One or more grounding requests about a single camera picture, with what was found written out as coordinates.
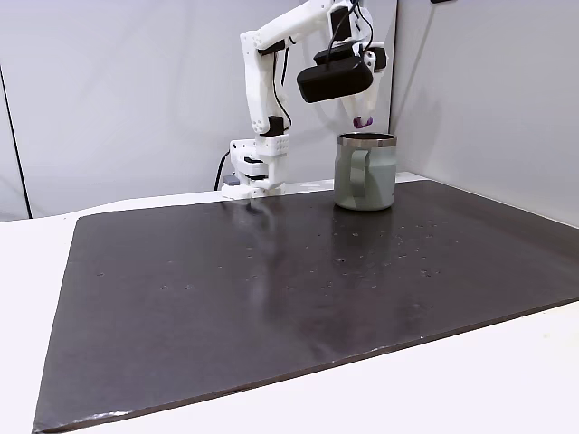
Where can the purple ribbed pen grip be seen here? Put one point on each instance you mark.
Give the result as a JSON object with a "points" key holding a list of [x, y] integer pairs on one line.
{"points": [[363, 122]]}

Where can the black oval camera box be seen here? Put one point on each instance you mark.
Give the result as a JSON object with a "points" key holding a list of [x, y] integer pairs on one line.
{"points": [[335, 81]]}

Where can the black glossy table mat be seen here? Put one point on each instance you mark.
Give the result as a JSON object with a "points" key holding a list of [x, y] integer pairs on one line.
{"points": [[271, 294]]}

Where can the grey-green steel mug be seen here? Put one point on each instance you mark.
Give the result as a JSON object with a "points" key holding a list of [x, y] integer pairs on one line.
{"points": [[375, 176]]}

